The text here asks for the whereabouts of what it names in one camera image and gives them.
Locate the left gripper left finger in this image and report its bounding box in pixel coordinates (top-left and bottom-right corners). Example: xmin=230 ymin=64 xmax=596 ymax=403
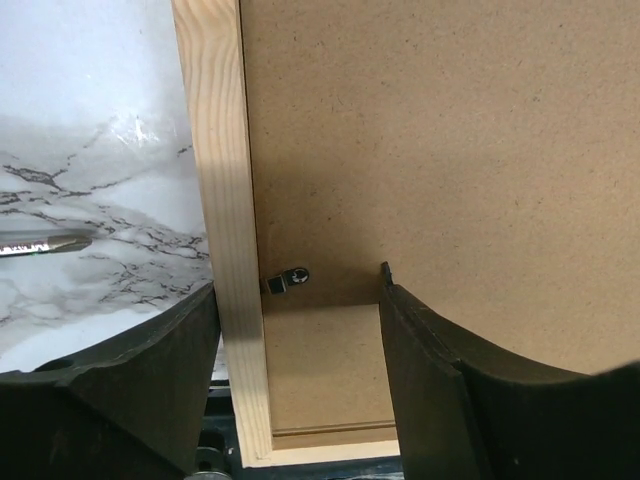
xmin=1 ymin=284 xmax=220 ymax=479

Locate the light wooden picture frame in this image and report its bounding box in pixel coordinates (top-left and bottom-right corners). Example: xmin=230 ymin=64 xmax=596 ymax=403
xmin=172 ymin=1 xmax=399 ymax=468

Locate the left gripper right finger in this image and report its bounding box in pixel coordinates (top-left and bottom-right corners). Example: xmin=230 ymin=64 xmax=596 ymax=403
xmin=379 ymin=264 xmax=639 ymax=479

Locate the brown backing board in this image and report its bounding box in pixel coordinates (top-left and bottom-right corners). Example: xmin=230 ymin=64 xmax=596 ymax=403
xmin=241 ymin=1 xmax=639 ymax=435

